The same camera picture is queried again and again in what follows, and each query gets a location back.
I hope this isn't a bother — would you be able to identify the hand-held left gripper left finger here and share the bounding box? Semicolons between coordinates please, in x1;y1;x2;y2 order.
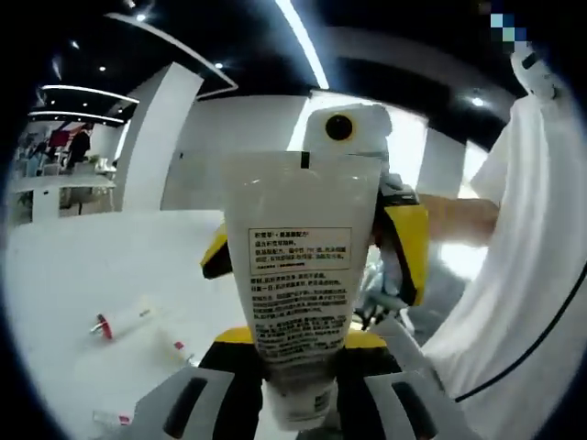
136;326;268;440

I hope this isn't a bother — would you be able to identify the person's arm, white sleeve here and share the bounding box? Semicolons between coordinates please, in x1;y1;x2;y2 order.
421;91;587;404

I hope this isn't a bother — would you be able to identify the white pump bottle red collar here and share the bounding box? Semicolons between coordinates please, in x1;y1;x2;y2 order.
88;295;156;341

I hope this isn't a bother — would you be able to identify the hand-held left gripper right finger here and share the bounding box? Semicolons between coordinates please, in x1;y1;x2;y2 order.
336;332;445;440

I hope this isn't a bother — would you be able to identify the white office counter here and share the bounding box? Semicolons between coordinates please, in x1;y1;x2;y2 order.
11;176;118;220

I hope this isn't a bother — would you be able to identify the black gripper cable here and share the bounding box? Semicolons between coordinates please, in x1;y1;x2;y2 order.
453;269;587;404

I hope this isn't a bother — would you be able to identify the white skincare tube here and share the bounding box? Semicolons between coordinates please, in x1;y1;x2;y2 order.
218;148;385;435

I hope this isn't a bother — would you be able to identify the white chest-worn device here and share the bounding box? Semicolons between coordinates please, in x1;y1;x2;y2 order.
510;43;561;100

